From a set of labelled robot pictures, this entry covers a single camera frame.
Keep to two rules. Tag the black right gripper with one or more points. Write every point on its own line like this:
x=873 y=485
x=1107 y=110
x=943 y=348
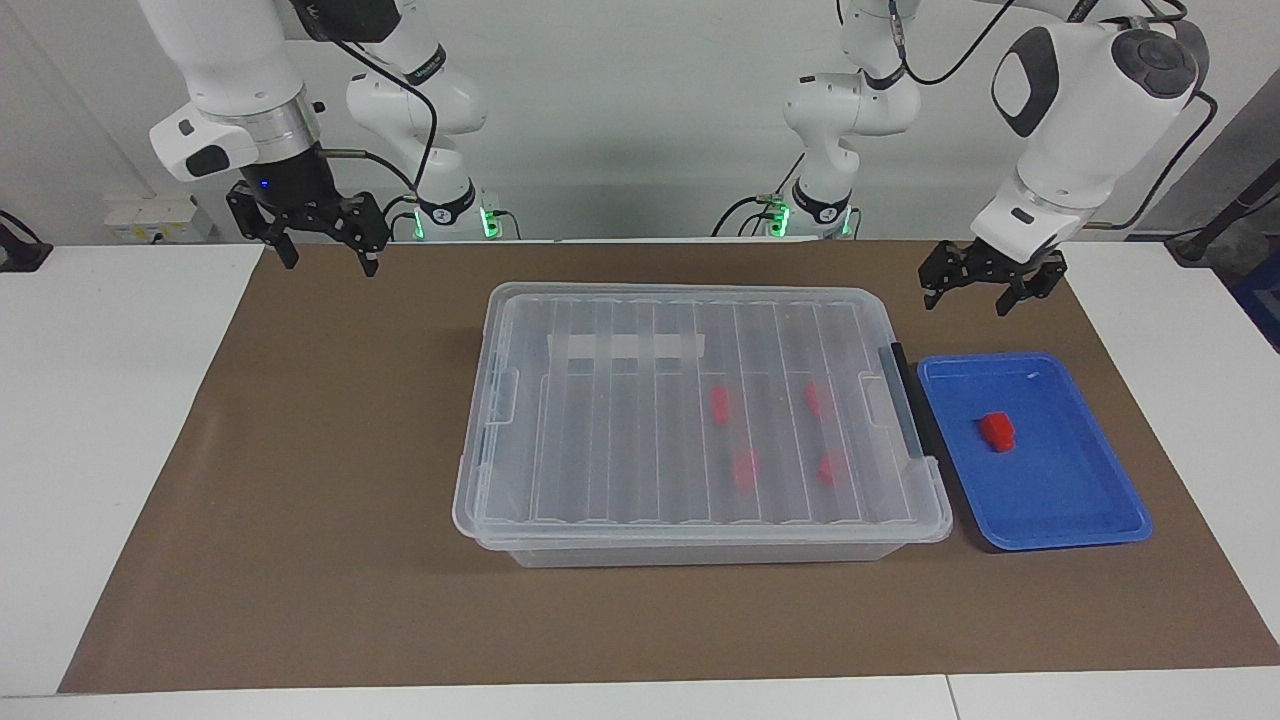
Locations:
x=300 y=195

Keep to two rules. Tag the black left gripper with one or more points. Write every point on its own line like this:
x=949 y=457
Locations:
x=985 y=265

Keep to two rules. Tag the red plastic block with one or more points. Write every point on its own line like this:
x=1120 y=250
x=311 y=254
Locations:
x=746 y=469
x=997 y=433
x=828 y=470
x=812 y=399
x=720 y=404

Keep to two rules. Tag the clear ribbed plastic lid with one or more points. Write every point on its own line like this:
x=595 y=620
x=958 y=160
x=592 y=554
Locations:
x=620 y=440

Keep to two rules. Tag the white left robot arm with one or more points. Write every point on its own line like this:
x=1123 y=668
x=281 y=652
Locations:
x=1080 y=130

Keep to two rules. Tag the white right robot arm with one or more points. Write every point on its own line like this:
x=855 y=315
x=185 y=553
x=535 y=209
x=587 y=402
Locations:
x=220 y=60

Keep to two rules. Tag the blue plastic tray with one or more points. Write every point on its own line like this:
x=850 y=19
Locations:
x=1050 y=490

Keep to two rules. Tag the clear plastic storage box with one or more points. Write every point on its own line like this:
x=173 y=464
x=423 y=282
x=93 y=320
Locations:
x=700 y=556

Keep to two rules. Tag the black pole stand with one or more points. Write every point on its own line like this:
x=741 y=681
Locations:
x=1190 y=248

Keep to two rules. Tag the brown table mat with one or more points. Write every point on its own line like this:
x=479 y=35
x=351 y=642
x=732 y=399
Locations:
x=300 y=500

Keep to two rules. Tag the blue crate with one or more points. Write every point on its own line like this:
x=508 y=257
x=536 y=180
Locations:
x=1265 y=300

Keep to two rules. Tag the grey partition panel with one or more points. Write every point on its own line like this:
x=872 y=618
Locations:
x=1240 y=170

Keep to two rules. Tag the white wall socket strip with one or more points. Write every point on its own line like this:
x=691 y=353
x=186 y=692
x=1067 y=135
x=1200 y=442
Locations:
x=150 y=215

